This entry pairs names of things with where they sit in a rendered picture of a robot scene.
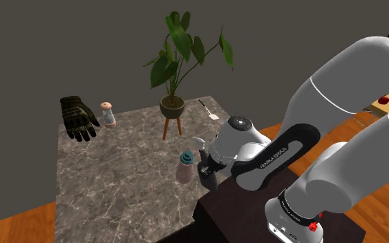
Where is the pink bottle with teal cap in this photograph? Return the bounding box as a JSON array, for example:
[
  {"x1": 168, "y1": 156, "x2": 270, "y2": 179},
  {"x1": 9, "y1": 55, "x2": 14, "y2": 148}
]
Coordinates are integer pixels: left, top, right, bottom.
[{"x1": 175, "y1": 150, "x2": 196, "y2": 184}]

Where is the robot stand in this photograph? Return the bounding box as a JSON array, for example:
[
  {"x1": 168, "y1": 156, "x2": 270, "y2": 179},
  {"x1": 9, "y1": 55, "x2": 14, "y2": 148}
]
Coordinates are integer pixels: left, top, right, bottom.
[{"x1": 155, "y1": 167, "x2": 367, "y2": 243}]

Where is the potted plant on wooden stand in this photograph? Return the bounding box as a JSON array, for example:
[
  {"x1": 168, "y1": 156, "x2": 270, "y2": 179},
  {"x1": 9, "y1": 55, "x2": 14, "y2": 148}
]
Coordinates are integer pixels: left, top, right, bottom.
[{"x1": 142, "y1": 10, "x2": 234, "y2": 141}]

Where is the marble top table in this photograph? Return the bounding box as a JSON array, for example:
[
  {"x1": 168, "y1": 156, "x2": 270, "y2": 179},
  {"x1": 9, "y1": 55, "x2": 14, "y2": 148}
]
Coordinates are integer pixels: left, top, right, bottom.
[{"x1": 54, "y1": 95, "x2": 236, "y2": 243}]

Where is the clear shaker with pink top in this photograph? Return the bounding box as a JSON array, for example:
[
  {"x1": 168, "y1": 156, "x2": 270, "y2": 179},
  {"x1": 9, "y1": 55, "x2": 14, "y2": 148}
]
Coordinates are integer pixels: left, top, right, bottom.
[{"x1": 99, "y1": 101, "x2": 117, "y2": 129}]

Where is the black glove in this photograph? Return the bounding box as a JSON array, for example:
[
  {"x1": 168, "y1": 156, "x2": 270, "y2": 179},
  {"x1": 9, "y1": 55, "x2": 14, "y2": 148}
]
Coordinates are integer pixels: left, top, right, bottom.
[{"x1": 59, "y1": 95, "x2": 101, "y2": 143}]

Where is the spatula with black handle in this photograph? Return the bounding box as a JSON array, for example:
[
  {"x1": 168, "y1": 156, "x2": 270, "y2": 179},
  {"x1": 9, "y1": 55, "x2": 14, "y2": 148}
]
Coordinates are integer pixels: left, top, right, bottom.
[{"x1": 198, "y1": 99, "x2": 220, "y2": 121}]

